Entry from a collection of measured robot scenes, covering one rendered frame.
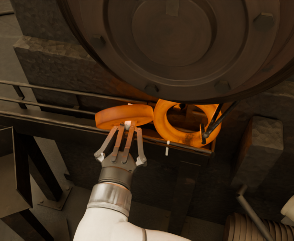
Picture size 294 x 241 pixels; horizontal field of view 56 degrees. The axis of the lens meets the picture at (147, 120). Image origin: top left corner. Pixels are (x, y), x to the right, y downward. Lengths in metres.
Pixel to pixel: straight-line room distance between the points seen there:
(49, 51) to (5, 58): 1.60
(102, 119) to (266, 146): 0.40
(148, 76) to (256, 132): 0.35
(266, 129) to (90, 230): 0.47
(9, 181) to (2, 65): 1.54
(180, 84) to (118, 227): 0.29
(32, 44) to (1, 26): 1.95
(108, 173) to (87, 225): 0.12
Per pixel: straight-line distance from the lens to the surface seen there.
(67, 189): 1.52
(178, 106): 0.81
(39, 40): 0.88
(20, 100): 1.01
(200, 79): 0.47
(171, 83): 0.49
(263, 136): 0.73
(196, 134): 0.79
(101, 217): 0.57
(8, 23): 2.84
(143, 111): 0.68
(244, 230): 0.90
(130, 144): 0.68
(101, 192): 0.60
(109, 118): 0.67
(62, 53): 0.81
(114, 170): 0.62
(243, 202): 0.85
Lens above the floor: 1.34
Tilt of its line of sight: 51 degrees down
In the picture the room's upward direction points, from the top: straight up
